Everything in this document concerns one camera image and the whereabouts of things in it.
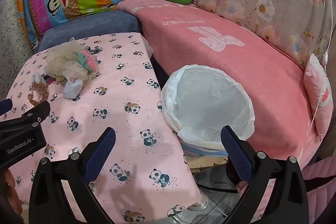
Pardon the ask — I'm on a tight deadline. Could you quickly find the thin white cable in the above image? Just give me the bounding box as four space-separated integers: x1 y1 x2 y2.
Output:
310 0 335 132

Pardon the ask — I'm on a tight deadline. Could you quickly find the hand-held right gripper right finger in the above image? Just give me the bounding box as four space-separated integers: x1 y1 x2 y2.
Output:
220 126 309 224

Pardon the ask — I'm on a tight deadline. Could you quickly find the black floor cable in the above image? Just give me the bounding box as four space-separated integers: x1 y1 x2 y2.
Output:
196 181 238 194

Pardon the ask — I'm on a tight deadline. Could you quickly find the pink blanket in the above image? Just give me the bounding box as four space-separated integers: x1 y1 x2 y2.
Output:
117 0 319 161

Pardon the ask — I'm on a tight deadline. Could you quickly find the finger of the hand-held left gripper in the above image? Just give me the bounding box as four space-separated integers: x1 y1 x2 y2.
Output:
0 101 51 136
0 99 13 117

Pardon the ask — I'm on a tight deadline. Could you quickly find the black and white scrunchie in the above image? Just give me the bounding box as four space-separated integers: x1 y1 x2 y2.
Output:
84 45 102 56

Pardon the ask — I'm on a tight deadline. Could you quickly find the small tiger plush toy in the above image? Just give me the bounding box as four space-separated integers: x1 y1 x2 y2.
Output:
28 82 50 107

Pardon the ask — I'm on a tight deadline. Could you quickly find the person's left hand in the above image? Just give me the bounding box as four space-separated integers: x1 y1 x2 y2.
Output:
3 168 25 214

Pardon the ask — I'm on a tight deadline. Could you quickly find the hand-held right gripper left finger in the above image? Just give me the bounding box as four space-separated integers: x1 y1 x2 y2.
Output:
29 127 116 224

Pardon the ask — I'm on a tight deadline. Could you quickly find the bin with white plastic liner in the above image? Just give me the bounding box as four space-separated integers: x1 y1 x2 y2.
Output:
161 64 256 170

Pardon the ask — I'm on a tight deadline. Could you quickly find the pink panda-print tablecloth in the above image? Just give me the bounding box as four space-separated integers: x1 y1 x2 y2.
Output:
5 33 202 224

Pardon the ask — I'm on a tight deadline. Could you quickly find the small pink pillow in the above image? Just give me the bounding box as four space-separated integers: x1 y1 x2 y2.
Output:
304 53 333 142

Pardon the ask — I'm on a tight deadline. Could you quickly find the white textured cloth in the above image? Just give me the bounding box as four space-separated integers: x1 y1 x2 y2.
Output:
0 0 36 98

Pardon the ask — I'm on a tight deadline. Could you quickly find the pink watermelon plush toy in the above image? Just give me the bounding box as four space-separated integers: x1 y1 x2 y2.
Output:
77 49 99 73

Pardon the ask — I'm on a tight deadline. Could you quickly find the pink quilted cloth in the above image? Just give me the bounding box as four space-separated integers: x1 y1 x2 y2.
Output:
302 156 336 191

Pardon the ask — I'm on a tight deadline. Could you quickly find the blue-grey sofa cushion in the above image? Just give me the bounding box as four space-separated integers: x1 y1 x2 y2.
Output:
34 10 142 54

